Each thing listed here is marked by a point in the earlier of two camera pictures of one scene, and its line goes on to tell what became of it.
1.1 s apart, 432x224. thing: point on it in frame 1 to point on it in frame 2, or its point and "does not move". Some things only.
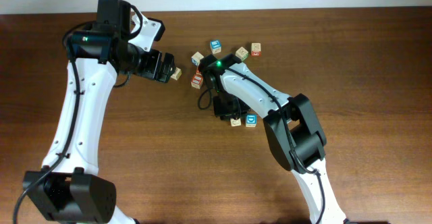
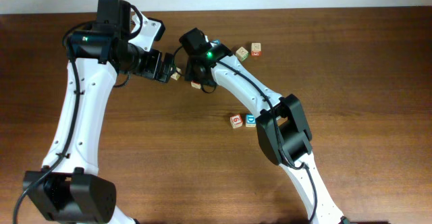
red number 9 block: [235, 122] does not move
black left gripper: [150, 71] does not move
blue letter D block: [250, 120] does not move
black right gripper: [227, 107] to [194, 72]
